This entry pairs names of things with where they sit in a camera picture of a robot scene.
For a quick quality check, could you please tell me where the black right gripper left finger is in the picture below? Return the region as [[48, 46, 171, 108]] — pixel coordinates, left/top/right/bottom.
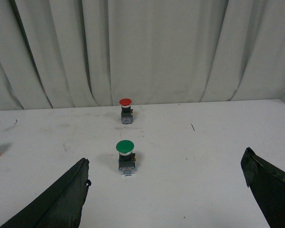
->
[[1, 158, 91, 228]]

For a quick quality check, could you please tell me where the green mushroom push button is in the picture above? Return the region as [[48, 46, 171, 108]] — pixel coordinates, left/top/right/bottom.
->
[[116, 140, 136, 175]]

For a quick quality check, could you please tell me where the white curtain backdrop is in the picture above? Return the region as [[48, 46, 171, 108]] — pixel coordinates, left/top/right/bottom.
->
[[0, 0, 285, 110]]

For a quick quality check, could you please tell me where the red mushroom push button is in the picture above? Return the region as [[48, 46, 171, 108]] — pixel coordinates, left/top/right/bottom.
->
[[119, 98, 133, 124]]

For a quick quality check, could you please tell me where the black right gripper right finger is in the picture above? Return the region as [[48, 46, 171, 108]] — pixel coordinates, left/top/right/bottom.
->
[[240, 147, 285, 228]]

